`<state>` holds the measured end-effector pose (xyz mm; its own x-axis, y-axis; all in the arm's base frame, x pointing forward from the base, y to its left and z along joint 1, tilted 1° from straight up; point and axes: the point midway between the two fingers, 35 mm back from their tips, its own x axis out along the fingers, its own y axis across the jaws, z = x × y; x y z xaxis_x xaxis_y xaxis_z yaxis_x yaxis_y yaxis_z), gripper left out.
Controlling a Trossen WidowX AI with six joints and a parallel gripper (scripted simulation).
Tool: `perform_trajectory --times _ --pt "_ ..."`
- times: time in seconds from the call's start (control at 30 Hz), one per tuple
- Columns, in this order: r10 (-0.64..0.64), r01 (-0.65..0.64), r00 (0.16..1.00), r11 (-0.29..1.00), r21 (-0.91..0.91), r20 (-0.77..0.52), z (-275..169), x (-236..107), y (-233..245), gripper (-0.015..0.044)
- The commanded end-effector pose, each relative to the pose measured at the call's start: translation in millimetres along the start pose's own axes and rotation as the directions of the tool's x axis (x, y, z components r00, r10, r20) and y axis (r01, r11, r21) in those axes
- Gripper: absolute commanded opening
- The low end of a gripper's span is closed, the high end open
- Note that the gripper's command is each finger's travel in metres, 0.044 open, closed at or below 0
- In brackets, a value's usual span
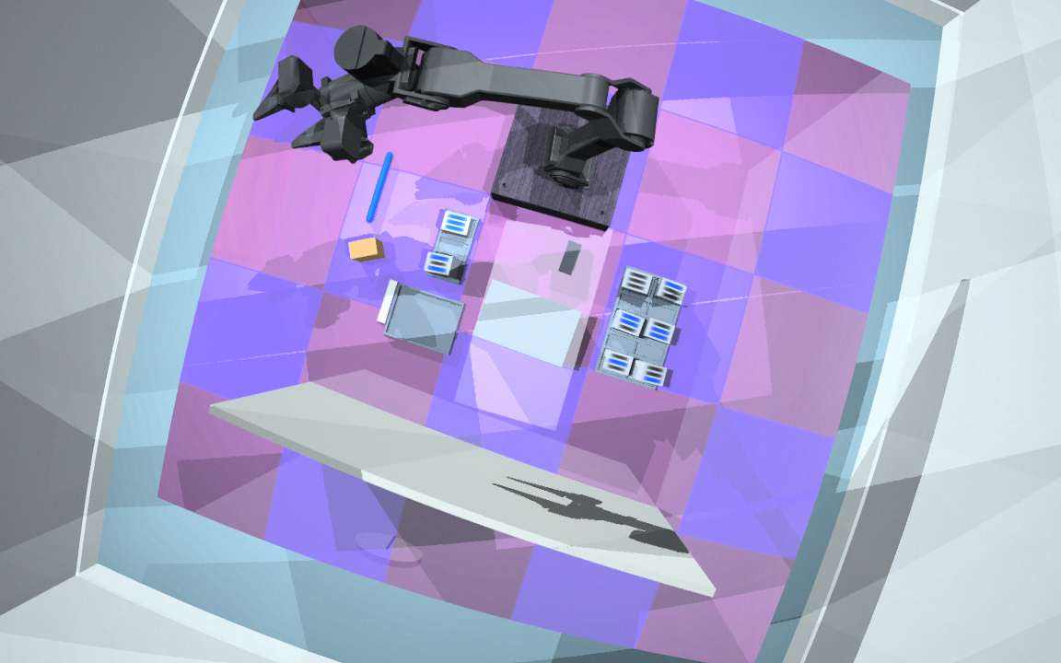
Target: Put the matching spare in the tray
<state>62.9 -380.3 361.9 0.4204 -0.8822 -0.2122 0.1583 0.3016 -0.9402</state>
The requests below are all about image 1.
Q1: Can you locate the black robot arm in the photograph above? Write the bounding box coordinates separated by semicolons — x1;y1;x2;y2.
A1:
320;25;659;189

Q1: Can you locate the tan rectangular block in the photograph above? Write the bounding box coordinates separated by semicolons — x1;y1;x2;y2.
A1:
349;238;385;262

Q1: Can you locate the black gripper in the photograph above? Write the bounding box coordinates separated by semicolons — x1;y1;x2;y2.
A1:
253;54;379;149

